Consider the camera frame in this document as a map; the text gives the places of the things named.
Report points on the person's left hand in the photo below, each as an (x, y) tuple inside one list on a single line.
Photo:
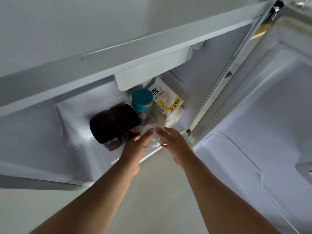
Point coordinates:
[(132, 153)]

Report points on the person's right hand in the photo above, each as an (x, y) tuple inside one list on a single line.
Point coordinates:
[(176, 148)]

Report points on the person's left thumb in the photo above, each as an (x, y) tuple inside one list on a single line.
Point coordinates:
[(147, 136)]

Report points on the person's right thumb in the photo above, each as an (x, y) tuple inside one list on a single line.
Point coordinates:
[(160, 134)]

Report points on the clear plastic cup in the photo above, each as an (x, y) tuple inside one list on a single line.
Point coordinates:
[(156, 140)]

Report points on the person's right forearm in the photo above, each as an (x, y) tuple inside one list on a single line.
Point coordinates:
[(219, 202)]

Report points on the person's left forearm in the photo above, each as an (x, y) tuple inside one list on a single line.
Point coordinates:
[(92, 199)]

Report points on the dark-lidded brown jar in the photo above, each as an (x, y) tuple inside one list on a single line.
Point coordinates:
[(103, 127), (126, 116)]

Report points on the white bread package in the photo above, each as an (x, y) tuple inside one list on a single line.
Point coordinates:
[(168, 102)]

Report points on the teal-capped clear bottle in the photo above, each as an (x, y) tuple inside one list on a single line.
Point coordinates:
[(142, 99)]

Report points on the white freezer compartment flap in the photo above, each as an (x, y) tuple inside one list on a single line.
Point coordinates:
[(151, 68)]

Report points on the white refrigerator door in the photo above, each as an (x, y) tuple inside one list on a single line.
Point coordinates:
[(263, 114)]

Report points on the white small refrigerator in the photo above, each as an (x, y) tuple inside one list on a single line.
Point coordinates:
[(73, 58)]

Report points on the tan tape strip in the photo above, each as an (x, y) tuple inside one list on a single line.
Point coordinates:
[(260, 31)]

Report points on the black door hinge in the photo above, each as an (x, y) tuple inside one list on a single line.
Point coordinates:
[(274, 10)]

